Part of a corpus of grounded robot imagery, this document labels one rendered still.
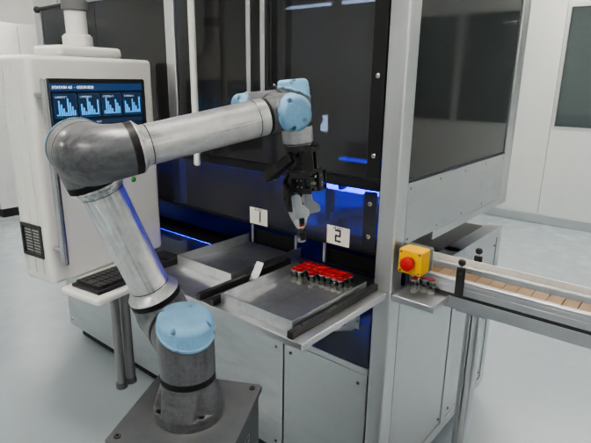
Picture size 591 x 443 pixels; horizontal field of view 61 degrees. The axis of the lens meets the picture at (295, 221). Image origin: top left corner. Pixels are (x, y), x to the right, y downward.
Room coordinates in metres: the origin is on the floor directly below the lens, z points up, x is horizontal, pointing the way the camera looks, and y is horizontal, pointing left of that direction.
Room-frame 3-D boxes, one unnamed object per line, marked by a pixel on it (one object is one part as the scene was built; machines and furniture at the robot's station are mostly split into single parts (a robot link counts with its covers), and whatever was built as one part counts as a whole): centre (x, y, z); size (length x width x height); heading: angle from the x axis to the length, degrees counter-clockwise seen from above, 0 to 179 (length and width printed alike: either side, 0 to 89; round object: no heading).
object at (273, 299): (1.34, 0.00, 0.90); 0.34 x 0.26 x 0.04; 140
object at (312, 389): (2.41, 0.20, 0.44); 2.06 x 1.00 x 0.88; 51
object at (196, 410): (0.94, 0.22, 0.84); 0.15 x 0.15 x 0.10
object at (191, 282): (1.48, 0.10, 0.87); 0.70 x 0.48 x 0.02; 51
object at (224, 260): (1.64, 0.19, 0.90); 0.34 x 0.26 x 0.04; 141
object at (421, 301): (1.38, -0.38, 0.87); 0.14 x 0.13 x 0.02; 141
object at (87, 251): (1.84, 0.76, 1.19); 0.50 x 0.19 x 0.78; 148
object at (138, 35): (2.19, 0.69, 1.51); 0.49 x 0.01 x 0.59; 51
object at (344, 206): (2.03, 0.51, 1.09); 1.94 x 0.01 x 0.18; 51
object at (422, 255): (1.36, -0.34, 1.00); 0.08 x 0.07 x 0.07; 141
